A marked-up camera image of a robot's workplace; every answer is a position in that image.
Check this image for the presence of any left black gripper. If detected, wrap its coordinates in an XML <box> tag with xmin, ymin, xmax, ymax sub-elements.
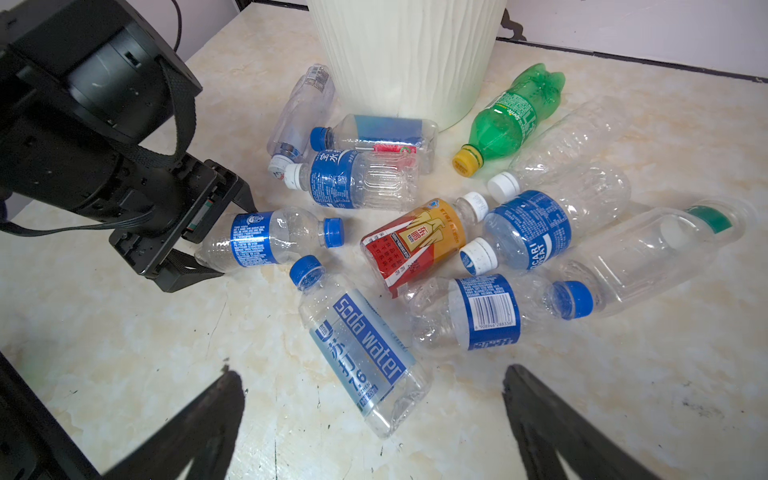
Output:
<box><xmin>109</xmin><ymin>154</ymin><xmax>257</xmax><ymax>293</ymax></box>

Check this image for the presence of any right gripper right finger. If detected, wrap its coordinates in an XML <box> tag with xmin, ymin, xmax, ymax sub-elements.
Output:
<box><xmin>503</xmin><ymin>364</ymin><xmax>657</xmax><ymax>479</ymax></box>

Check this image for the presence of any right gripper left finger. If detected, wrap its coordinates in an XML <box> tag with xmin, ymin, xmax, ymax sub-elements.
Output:
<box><xmin>101</xmin><ymin>370</ymin><xmax>245</xmax><ymax>479</ymax></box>

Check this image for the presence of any small bottle blue label blue cap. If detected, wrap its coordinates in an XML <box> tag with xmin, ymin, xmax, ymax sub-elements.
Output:
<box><xmin>194</xmin><ymin>207</ymin><xmax>345</xmax><ymax>273</ymax></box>

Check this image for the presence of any clear bottle green cap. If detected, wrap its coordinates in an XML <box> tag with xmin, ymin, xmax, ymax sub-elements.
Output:
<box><xmin>548</xmin><ymin>197</ymin><xmax>756</xmax><ymax>317</ymax></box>

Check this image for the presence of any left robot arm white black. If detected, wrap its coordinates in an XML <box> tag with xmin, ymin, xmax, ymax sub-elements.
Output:
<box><xmin>1</xmin><ymin>1</ymin><xmax>255</xmax><ymax>293</ymax></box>

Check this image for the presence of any clear slim bottle beside bin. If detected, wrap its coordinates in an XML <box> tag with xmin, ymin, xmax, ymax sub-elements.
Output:
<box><xmin>267</xmin><ymin>64</ymin><xmax>335</xmax><ymax>180</ymax></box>

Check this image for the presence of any white ribbed trash bin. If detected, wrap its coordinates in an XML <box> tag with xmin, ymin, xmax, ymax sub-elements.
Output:
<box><xmin>308</xmin><ymin>0</ymin><xmax>506</xmax><ymax>130</ymax></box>

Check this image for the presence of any green bottle near bin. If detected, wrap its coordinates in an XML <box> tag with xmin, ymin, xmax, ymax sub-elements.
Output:
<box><xmin>452</xmin><ymin>63</ymin><xmax>566</xmax><ymax>177</ymax></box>

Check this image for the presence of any barcode blue label bottle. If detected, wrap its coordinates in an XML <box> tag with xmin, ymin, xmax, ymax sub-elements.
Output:
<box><xmin>402</xmin><ymin>272</ymin><xmax>595</xmax><ymax>358</ymax></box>

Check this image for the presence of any soda water labelled bottle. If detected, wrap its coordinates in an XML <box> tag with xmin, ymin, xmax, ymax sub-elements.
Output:
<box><xmin>289</xmin><ymin>255</ymin><xmax>432</xmax><ymax>439</ymax></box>

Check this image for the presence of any clear bottle blue label white cap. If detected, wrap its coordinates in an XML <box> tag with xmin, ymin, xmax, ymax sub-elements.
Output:
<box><xmin>284</xmin><ymin>150</ymin><xmax>421</xmax><ymax>212</ymax></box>

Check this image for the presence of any red yellow label bottle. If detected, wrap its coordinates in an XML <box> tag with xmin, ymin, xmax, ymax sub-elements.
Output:
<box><xmin>360</xmin><ymin>192</ymin><xmax>489</xmax><ymax>298</ymax></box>

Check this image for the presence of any Pocari blue label bottle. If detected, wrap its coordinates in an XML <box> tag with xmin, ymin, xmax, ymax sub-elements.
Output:
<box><xmin>459</xmin><ymin>162</ymin><xmax>631</xmax><ymax>276</ymax></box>

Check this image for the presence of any bottle blue red label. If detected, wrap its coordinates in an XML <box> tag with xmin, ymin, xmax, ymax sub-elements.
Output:
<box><xmin>310</xmin><ymin>114</ymin><xmax>439</xmax><ymax>174</ymax></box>

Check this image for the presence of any clear unlabelled crumpled bottle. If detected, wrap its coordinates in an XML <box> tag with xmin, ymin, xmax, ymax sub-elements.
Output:
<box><xmin>486</xmin><ymin>96</ymin><xmax>632</xmax><ymax>203</ymax></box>

